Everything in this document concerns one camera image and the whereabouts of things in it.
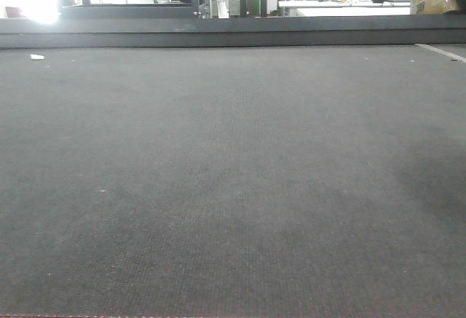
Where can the dark metal conveyor side rail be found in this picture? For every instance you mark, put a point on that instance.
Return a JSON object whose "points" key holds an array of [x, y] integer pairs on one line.
{"points": [[239, 32]]}

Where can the white work table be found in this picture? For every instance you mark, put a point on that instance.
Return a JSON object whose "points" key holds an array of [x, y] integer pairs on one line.
{"points": [[353, 8]]}

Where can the metal belt seam strip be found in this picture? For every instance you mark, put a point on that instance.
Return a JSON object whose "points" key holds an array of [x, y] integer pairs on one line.
{"points": [[450, 55]]}

